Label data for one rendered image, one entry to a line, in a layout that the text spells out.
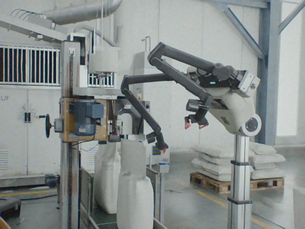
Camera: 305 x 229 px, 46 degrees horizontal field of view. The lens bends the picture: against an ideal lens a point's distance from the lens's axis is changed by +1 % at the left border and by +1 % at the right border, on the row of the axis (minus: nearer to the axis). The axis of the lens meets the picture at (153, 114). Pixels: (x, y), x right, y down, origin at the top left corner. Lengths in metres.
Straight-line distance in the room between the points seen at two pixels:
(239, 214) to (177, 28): 5.50
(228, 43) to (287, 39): 1.61
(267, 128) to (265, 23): 2.34
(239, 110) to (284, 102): 6.79
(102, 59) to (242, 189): 1.29
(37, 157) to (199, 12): 4.44
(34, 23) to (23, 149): 1.74
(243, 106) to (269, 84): 6.01
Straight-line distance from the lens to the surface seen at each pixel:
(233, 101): 2.22
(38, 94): 5.38
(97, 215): 3.12
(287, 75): 9.07
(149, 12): 7.35
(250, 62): 8.43
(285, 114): 9.06
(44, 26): 5.19
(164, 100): 6.66
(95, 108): 2.44
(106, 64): 2.54
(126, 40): 6.03
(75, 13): 5.29
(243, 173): 2.49
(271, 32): 8.36
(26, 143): 5.42
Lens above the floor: 1.38
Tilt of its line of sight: 3 degrees down
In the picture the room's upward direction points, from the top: 1 degrees clockwise
